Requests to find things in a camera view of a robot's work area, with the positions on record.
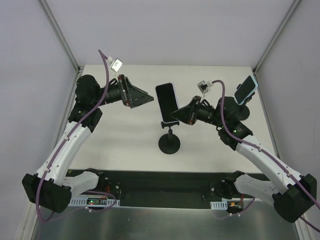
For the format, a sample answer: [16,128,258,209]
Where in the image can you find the right aluminium table rail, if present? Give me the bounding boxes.
[257,84,314,240]

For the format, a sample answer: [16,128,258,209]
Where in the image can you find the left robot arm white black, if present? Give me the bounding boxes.
[22,74,154,213]

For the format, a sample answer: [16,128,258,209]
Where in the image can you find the right white cable duct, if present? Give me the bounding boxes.
[210,200,228,211]

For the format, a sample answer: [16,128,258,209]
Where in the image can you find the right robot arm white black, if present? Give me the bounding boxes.
[170,96,320,223]

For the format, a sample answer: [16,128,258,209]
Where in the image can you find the left aluminium frame post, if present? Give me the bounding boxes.
[37,0,81,73]

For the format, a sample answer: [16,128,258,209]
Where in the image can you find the phone with blue case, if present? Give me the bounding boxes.
[234,75,258,105]

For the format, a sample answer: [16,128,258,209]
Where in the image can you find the black phone stand round base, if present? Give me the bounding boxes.
[158,121,181,155]

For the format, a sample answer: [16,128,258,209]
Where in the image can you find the left white cable duct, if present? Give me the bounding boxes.
[68,197,120,208]

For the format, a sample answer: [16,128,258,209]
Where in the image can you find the phone with purple case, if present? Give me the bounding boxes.
[155,82,179,124]

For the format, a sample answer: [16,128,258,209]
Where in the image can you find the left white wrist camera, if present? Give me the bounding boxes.
[106,57,123,78]

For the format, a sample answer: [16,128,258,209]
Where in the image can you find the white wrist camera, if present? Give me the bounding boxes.
[197,80,214,95]
[106,57,123,78]

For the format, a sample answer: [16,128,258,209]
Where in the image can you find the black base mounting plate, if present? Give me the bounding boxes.
[76,170,261,208]

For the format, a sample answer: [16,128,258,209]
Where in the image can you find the aluminium frame post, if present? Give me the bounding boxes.
[37,0,81,73]
[252,0,303,76]

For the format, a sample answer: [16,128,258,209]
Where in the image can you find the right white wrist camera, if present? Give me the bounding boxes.
[197,80,214,95]

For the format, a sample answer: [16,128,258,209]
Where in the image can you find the left aluminium table rail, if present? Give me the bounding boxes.
[15,66,84,240]

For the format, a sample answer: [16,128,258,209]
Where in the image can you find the aluminium table rail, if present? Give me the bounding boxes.
[15,66,84,240]
[257,84,314,240]

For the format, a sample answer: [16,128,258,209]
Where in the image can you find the right aluminium frame post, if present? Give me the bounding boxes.
[252,0,303,76]

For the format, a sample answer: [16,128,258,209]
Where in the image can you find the white cable duct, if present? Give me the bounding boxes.
[68,197,120,208]
[210,200,228,211]

